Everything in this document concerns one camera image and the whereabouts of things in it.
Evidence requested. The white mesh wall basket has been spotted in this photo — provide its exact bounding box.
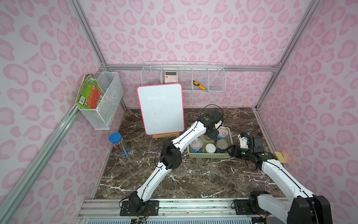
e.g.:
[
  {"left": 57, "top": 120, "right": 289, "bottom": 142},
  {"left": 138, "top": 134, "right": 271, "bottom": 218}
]
[{"left": 78, "top": 71, "right": 124, "bottom": 130}]

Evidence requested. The wooden whiteboard stand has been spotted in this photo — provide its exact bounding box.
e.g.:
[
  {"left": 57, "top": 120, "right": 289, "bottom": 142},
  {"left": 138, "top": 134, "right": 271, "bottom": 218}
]
[{"left": 152, "top": 132, "right": 180, "bottom": 140}]

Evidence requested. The small yellow white-lid can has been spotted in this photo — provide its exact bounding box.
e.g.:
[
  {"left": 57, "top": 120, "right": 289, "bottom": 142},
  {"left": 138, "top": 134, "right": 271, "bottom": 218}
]
[{"left": 205, "top": 143, "right": 216, "bottom": 154}]

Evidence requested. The red white lidded can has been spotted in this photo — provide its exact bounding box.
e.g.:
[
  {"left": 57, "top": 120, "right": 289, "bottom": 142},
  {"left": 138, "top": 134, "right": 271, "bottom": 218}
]
[{"left": 202, "top": 135, "right": 212, "bottom": 142}]

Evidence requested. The green red booklet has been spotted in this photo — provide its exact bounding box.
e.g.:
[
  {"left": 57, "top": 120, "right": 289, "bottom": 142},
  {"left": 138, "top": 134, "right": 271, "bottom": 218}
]
[{"left": 76, "top": 74, "right": 105, "bottom": 109}]

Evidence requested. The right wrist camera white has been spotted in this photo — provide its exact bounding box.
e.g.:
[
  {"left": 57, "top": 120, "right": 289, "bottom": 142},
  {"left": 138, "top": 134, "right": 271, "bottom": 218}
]
[{"left": 238, "top": 133, "right": 264, "bottom": 154}]

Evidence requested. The yellow sticky note pad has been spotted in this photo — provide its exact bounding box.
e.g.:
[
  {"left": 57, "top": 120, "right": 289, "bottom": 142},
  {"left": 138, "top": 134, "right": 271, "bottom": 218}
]
[{"left": 275, "top": 152, "right": 286, "bottom": 164}]

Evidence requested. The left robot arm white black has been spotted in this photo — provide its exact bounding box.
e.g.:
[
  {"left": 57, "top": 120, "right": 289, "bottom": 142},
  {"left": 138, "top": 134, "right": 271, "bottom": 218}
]
[{"left": 129, "top": 110, "right": 223, "bottom": 212}]

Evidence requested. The pink framed whiteboard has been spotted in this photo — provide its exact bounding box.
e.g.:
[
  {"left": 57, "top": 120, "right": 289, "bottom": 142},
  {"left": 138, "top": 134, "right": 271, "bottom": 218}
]
[{"left": 137, "top": 83, "right": 185, "bottom": 135}]

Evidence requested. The green plastic basket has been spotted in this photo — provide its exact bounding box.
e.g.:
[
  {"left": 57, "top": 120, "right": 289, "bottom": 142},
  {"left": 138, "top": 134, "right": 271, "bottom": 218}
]
[{"left": 187, "top": 127, "right": 233, "bottom": 159}]

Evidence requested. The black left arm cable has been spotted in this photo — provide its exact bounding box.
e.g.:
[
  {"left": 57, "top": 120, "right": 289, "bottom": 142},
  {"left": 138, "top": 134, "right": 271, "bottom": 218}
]
[{"left": 154, "top": 104, "right": 224, "bottom": 169}]

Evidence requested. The white wire wall shelf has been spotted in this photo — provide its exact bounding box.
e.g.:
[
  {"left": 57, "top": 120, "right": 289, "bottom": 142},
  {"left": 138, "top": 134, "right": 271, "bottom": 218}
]
[{"left": 140, "top": 61, "right": 227, "bottom": 92}]

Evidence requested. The dark navy tin can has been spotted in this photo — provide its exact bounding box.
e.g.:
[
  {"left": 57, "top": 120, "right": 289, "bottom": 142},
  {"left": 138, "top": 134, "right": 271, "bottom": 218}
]
[{"left": 216, "top": 139, "right": 229, "bottom": 154}]

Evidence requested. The yellow black utility knife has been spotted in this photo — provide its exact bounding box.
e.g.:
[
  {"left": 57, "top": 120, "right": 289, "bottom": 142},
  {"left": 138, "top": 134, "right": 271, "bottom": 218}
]
[{"left": 193, "top": 81, "right": 206, "bottom": 91}]

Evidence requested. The blue tin can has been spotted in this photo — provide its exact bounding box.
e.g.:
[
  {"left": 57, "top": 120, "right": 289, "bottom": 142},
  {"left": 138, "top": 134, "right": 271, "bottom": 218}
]
[
  {"left": 217, "top": 127, "right": 229, "bottom": 140},
  {"left": 189, "top": 139, "right": 203, "bottom": 153}
]

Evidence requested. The white pink calculator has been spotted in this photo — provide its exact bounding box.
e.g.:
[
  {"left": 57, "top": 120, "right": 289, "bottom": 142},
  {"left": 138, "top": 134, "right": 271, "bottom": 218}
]
[{"left": 164, "top": 71, "right": 178, "bottom": 84}]

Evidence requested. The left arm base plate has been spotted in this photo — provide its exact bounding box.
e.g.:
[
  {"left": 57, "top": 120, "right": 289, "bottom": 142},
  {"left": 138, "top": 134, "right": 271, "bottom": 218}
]
[{"left": 120, "top": 200, "right": 159, "bottom": 217}]

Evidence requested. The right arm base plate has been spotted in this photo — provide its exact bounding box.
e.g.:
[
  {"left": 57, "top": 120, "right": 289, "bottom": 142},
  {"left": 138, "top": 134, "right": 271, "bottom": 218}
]
[{"left": 230, "top": 199, "right": 271, "bottom": 216}]

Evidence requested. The blue lid pencil jar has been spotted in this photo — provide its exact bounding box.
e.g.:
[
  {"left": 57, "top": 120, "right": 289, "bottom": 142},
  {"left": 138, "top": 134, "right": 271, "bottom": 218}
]
[{"left": 109, "top": 132, "right": 131, "bottom": 158}]

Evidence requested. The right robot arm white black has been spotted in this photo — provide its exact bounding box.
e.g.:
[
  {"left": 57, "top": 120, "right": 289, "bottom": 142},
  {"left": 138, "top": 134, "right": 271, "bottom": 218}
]
[{"left": 227, "top": 145, "right": 333, "bottom": 224}]

